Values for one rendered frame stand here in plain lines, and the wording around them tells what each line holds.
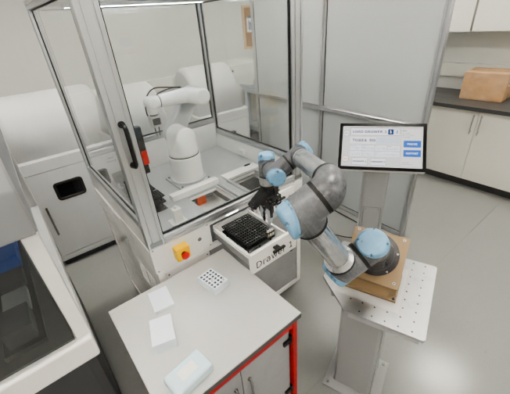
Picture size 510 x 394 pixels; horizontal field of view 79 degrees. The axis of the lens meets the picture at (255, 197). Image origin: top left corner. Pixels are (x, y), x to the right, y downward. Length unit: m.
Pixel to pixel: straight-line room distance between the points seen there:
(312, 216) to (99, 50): 0.88
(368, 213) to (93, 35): 1.93
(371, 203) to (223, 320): 1.38
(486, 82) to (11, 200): 4.03
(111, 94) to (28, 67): 3.17
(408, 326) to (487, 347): 1.15
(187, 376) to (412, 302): 0.94
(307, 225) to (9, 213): 0.80
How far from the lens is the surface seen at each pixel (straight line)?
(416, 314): 1.48
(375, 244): 1.24
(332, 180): 0.91
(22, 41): 4.39
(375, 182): 2.24
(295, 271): 2.41
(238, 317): 1.39
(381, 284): 1.44
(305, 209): 0.89
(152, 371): 1.34
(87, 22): 1.24
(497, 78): 4.13
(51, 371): 1.38
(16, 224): 1.04
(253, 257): 1.40
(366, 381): 1.98
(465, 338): 2.52
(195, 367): 1.24
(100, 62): 1.24
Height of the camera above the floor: 1.84
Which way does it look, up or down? 30 degrees down
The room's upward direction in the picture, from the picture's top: 5 degrees counter-clockwise
